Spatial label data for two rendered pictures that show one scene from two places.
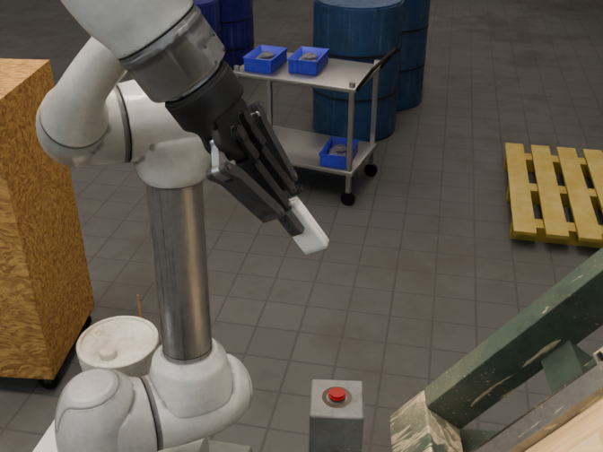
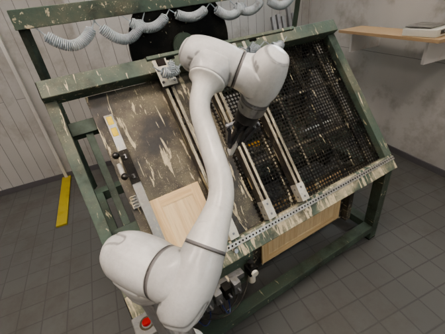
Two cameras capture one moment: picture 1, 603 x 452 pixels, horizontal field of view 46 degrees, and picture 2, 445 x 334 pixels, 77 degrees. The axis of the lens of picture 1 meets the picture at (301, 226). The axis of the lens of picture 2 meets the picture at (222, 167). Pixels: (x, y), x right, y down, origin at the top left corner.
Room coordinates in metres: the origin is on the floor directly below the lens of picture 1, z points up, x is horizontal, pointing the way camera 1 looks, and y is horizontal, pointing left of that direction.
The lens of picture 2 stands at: (1.19, 0.77, 2.18)
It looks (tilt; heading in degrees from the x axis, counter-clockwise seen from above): 32 degrees down; 239
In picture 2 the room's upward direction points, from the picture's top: 7 degrees counter-clockwise
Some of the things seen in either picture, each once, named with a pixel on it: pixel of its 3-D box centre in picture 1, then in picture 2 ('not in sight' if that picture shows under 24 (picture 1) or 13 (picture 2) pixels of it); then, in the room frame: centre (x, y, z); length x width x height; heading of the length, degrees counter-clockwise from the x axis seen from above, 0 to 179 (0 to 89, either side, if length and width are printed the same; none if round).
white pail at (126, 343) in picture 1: (123, 365); not in sight; (2.07, 0.68, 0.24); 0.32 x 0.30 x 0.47; 169
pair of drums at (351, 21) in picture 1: (372, 51); not in sight; (5.28, -0.53, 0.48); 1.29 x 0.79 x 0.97; 169
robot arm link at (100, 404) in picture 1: (101, 422); not in sight; (1.02, 0.40, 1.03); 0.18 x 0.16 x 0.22; 115
